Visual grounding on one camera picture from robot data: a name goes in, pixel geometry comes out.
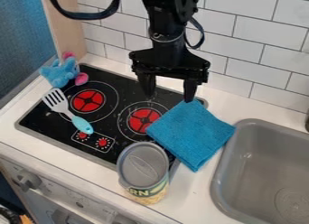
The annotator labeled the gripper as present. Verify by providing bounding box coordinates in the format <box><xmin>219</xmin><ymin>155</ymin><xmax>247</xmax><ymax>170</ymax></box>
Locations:
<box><xmin>127</xmin><ymin>34</ymin><xmax>211</xmax><ymax>103</ymax></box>

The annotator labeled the yellow corn can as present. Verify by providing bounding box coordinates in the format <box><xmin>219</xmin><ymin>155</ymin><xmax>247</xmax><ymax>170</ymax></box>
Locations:
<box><xmin>116</xmin><ymin>141</ymin><xmax>172</xmax><ymax>206</ymax></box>

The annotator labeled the blue cloth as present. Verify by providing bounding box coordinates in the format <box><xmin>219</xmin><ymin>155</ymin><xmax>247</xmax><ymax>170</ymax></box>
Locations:
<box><xmin>145</xmin><ymin>99</ymin><xmax>237</xmax><ymax>173</ymax></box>

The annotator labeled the toy stove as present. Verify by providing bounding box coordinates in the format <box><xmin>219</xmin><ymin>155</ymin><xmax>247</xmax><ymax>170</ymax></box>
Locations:
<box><xmin>14</xmin><ymin>63</ymin><xmax>211</xmax><ymax>172</ymax></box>

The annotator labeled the blue plush animal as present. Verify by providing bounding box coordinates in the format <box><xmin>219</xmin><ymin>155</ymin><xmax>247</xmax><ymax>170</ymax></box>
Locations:
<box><xmin>38</xmin><ymin>51</ymin><xmax>91</xmax><ymax>89</ymax></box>

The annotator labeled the toy sink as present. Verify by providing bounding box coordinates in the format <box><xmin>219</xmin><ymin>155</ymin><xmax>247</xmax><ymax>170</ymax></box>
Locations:
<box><xmin>209</xmin><ymin>117</ymin><xmax>309</xmax><ymax>224</ymax></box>

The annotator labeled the blue handled grey spatula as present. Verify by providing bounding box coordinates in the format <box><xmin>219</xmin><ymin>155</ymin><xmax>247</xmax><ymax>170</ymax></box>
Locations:
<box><xmin>41</xmin><ymin>88</ymin><xmax>96</xmax><ymax>135</ymax></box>

